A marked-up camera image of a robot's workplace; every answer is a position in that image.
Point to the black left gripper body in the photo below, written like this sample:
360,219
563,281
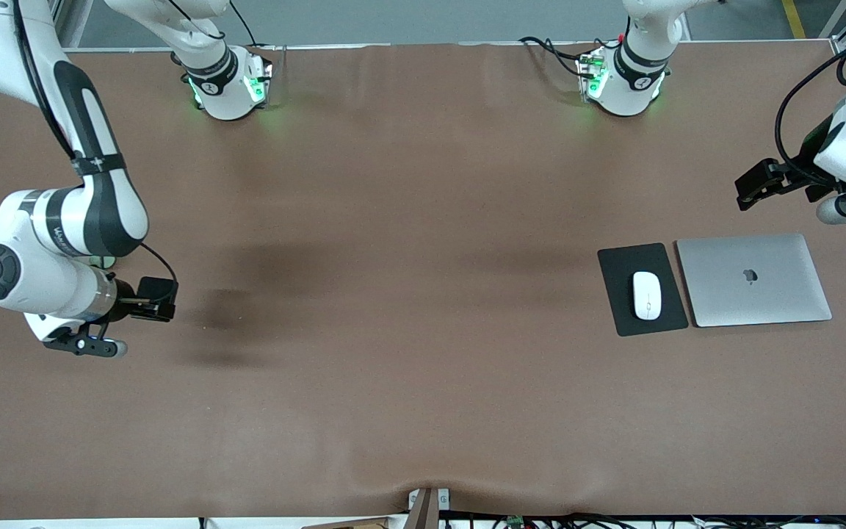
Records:
807,156

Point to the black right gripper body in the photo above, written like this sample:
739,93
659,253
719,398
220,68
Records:
126,302

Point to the small black square phone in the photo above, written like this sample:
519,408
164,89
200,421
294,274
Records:
162,288

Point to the white computer mouse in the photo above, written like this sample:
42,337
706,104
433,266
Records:
647,295

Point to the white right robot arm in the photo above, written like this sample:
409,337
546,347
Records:
26,286

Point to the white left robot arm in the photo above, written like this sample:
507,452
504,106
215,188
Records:
632,81

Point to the black mouse pad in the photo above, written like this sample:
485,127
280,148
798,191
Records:
614,294

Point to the green dinosaur plush toy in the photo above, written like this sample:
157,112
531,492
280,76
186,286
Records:
103,260

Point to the silver closed laptop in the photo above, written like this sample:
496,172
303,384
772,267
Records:
753,294

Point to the brown table cover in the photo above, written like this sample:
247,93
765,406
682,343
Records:
423,404

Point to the grey metal bracket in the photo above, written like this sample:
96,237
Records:
444,499

